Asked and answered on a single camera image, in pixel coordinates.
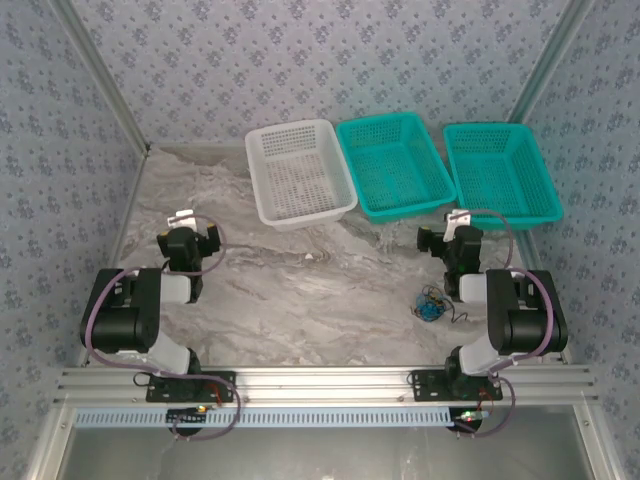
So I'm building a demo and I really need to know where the teal plastic basket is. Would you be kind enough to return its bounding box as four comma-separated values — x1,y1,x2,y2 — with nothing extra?
442,122,565,232
334,111,458,225

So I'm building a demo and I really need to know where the white plastic basket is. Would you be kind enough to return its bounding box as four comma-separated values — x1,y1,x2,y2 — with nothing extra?
244,119,359,232

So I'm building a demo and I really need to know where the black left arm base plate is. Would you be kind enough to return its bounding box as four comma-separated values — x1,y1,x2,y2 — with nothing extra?
145,370,237,403

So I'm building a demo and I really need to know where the white slotted cable duct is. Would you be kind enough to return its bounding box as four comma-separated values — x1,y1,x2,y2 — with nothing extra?
73,405,451,429

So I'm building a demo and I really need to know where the aluminium corner post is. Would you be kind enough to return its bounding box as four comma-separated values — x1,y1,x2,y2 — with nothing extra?
49,0,152,154
507,0,600,125

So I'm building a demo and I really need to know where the small LED circuit board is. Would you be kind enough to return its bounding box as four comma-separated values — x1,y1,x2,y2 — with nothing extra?
166,407,210,427
452,408,490,432

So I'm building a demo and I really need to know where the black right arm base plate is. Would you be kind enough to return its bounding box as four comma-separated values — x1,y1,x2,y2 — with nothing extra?
409,369,504,403

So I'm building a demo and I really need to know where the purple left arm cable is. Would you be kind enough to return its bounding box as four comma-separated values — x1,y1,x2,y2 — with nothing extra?
81,213,242,442

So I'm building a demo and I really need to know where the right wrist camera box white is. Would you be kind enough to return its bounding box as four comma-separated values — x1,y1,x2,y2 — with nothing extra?
443,209,473,241

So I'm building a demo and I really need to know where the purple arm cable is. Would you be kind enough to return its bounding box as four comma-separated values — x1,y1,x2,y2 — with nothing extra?
452,209,557,441
81,213,242,442

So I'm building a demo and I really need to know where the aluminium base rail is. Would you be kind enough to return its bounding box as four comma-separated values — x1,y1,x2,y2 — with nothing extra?
52,364,600,407

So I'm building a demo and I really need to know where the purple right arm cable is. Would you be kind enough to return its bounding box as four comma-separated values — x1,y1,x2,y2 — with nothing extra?
452,209,557,441

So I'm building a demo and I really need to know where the grey metal panel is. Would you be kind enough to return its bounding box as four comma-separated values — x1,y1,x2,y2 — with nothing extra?
64,427,596,480

